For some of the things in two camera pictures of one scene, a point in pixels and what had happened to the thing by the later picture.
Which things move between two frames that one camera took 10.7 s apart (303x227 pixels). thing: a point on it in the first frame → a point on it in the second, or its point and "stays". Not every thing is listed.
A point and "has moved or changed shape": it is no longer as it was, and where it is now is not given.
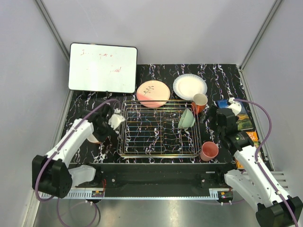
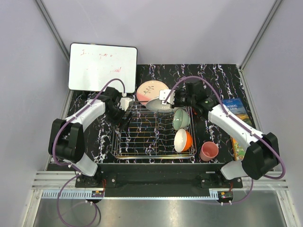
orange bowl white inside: (92, 139) → (182, 140)
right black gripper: (211, 111) → (175, 105)
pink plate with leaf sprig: (153, 94) stays
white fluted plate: (185, 86) has moved or changed shape
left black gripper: (102, 137) → (126, 122)
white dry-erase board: (94, 67) stays
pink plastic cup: (209, 150) stays
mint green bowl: (187, 119) has moved or changed shape
